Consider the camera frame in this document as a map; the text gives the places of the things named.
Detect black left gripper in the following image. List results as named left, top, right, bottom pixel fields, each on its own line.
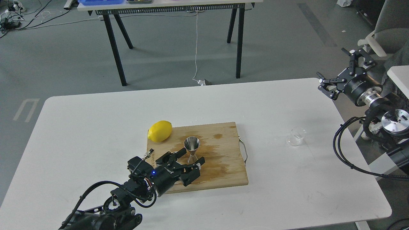
left=149, top=148, right=205, bottom=197

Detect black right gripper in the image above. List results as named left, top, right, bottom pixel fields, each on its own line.
left=316, top=48, right=382, bottom=107

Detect steel jigger measuring cup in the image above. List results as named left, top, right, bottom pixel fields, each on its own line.
left=184, top=136, right=200, bottom=164

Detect small clear glass cup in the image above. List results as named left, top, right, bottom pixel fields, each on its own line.
left=287, top=126, right=307, bottom=147

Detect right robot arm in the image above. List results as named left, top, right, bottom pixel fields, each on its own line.
left=317, top=48, right=408, bottom=181

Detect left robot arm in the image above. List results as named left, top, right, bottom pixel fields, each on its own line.
left=60, top=148, right=205, bottom=230

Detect yellow lemon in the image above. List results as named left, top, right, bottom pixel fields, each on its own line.
left=147, top=120, right=173, bottom=142

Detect bamboo cutting board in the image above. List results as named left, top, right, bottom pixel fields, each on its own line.
left=147, top=122, right=248, bottom=194

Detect grey office chair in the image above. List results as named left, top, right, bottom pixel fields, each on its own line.
left=358, top=0, right=408, bottom=87

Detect black legged background table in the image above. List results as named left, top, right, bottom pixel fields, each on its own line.
left=78, top=0, right=264, bottom=87

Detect blue tray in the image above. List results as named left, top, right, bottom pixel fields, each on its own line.
left=78, top=0, right=123, bottom=6

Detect white hanging cable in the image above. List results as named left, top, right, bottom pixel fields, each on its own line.
left=191, top=11, right=208, bottom=86

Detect floor cables and adapters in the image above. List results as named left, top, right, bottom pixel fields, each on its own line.
left=0, top=0, right=77, bottom=34

